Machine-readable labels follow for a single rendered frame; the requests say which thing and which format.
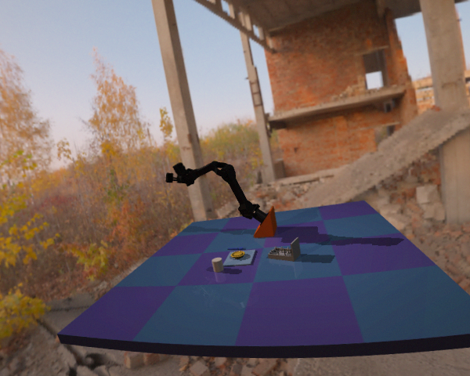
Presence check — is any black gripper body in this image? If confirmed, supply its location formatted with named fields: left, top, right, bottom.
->
left=165, top=172, right=181, bottom=183

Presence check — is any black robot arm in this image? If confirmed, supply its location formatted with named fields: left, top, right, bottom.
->
left=173, top=161, right=269, bottom=225

